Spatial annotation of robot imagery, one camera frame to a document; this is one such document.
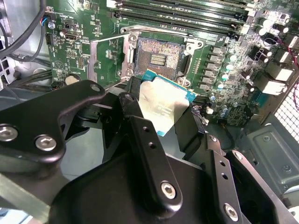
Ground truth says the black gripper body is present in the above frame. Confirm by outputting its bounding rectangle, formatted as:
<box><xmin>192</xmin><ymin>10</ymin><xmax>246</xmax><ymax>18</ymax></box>
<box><xmin>48</xmin><ymin>151</ymin><xmax>294</xmax><ymax>224</ymax></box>

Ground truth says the metal wire locking lever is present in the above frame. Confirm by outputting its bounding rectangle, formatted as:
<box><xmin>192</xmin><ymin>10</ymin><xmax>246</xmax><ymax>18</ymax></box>
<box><xmin>102</xmin><ymin>77</ymin><xmax>129</xmax><ymax>91</ymax></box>

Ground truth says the silver CPU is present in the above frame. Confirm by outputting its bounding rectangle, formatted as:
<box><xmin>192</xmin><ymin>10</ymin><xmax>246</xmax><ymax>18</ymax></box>
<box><xmin>138</xmin><ymin>69</ymin><xmax>198</xmax><ymax>138</ymax></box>

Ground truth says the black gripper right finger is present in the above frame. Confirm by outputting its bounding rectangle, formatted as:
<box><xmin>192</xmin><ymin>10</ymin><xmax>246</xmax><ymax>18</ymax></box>
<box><xmin>174</xmin><ymin>104</ymin><xmax>290</xmax><ymax>224</ymax></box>

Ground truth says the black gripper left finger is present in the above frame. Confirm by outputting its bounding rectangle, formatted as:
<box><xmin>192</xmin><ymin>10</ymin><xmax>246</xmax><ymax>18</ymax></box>
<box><xmin>0</xmin><ymin>76</ymin><xmax>184</xmax><ymax>212</ymax></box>

